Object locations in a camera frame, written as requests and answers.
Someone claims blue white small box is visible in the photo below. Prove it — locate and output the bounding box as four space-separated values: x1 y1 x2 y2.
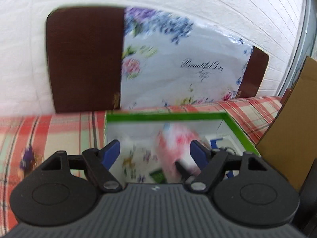
205 133 243 179

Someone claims pink white packet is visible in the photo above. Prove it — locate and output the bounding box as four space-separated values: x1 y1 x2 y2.
155 123 200 183

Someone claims purple hair tie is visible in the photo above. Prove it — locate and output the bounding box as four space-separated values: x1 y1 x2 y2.
19 147 41 172

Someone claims black yellow marker pen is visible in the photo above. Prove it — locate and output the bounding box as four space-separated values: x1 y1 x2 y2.
175 161 191 180

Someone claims floral grey pouch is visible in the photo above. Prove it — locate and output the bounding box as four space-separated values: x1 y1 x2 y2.
119 139 167 184

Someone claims green white cardboard box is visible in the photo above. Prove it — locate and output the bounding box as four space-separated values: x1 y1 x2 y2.
105 112 258 185

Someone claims plaid bed sheet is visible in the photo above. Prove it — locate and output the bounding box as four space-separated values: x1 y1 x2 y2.
1 97 282 235

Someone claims brown cardboard sheet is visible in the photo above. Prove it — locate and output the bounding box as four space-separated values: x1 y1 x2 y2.
256 57 317 190

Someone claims floral white pillow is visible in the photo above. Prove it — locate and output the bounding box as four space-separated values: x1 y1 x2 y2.
120 8 253 110

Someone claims dark brown headboard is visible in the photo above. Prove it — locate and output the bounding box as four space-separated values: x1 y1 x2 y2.
46 6 269 113

